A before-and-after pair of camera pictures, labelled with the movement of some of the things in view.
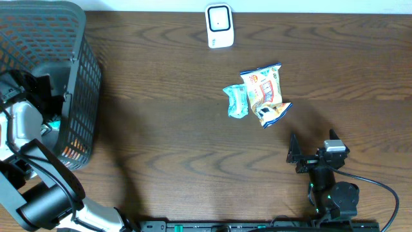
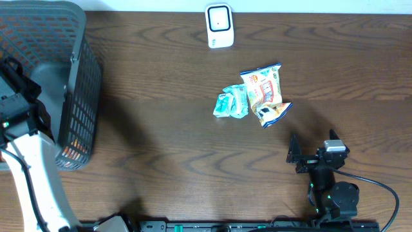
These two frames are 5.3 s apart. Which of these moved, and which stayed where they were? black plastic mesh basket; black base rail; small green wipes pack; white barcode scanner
Moved: small green wipes pack
Stayed: white barcode scanner; black base rail; black plastic mesh basket
